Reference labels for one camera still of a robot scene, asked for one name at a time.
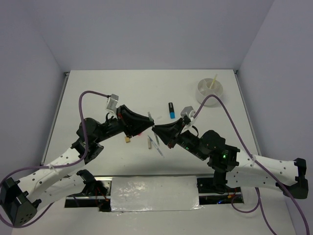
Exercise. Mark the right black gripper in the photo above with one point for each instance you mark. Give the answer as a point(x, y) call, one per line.
point(169, 133)

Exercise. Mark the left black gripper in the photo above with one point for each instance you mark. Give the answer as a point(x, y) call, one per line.
point(133, 123)

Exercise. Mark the yellow pen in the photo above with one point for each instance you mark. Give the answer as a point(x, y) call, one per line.
point(213, 81)

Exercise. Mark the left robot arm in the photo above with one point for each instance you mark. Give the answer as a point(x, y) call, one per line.
point(21, 199)

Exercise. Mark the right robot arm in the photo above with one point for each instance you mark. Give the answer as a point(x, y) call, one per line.
point(232, 166)

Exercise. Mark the blue clear pen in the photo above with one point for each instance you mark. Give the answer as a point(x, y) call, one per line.
point(156, 146)

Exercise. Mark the blue black highlighter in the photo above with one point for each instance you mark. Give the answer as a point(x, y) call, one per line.
point(171, 110)

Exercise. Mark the white round divided organizer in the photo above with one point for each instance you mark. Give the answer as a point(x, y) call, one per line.
point(203, 89)

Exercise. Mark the silver foil sheet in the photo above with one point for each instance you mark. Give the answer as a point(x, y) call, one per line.
point(153, 194)

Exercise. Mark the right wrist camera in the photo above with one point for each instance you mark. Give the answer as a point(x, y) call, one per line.
point(188, 115)

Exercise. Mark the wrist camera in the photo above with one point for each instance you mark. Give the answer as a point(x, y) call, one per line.
point(188, 115)
point(112, 103)

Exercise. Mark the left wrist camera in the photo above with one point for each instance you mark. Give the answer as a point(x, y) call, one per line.
point(112, 103)

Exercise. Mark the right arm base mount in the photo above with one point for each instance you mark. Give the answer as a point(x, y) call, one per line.
point(210, 194)

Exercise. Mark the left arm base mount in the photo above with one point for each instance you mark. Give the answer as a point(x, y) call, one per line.
point(98, 196)

